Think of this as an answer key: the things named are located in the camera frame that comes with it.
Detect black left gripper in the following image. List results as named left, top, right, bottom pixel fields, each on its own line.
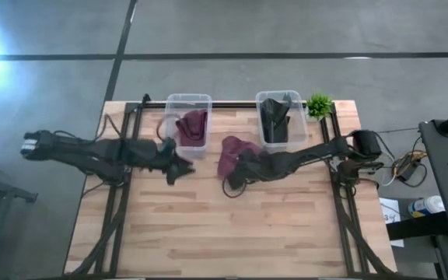
left=154, top=137, right=197, bottom=186

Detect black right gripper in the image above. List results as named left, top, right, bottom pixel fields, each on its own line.
left=226, top=151, right=266, bottom=191

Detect maroon baseball cap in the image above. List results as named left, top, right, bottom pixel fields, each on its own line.
left=216, top=135, right=264, bottom=180
left=174, top=109, right=209, bottom=148

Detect black baseball cap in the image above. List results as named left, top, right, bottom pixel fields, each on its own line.
left=260, top=94, right=292, bottom=144

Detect clear plastic bin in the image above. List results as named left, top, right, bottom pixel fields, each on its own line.
left=255, top=89, right=310, bottom=153
left=163, top=93, right=213, bottom=159

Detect small green potted plant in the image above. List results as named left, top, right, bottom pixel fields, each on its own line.
left=306, top=92, right=334, bottom=123

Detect white paper sheet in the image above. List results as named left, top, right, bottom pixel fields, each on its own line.
left=379, top=198, right=405, bottom=248

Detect black power adapter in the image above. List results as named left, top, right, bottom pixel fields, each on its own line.
left=397, top=160, right=420, bottom=182

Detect white blue bottle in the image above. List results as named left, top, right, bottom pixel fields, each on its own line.
left=408, top=195, right=446, bottom=219

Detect white cable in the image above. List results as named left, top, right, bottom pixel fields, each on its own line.
left=379, top=165, right=398, bottom=187

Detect yellow wires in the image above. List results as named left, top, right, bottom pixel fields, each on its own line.
left=393, top=151, right=429, bottom=168

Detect black cable bundle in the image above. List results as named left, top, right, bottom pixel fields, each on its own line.
left=375, top=127, right=429, bottom=189

